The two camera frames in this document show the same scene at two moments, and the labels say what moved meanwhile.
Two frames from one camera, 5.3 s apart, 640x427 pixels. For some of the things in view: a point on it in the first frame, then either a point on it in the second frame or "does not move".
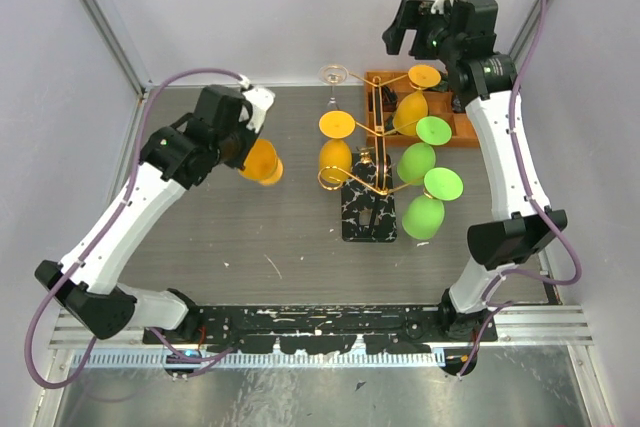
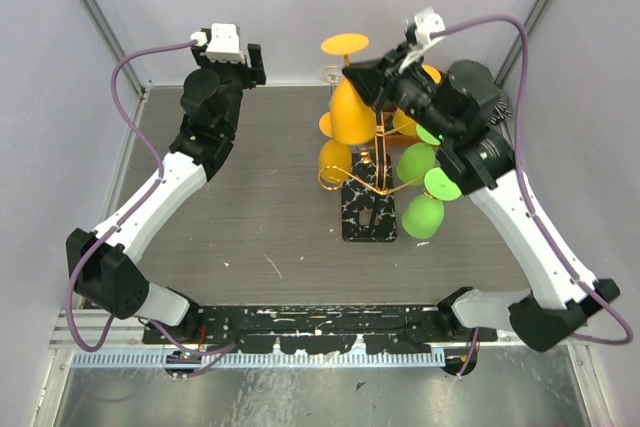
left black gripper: [239, 160] → [258, 71]
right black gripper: [412, 14] → [371, 80]
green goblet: [415, 159] does not move
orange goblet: [335, 157] does not move
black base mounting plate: [392, 329] does not move
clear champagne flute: [333, 74] does not move
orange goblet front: [262, 164] → [353, 120]
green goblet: [423, 215] does not move
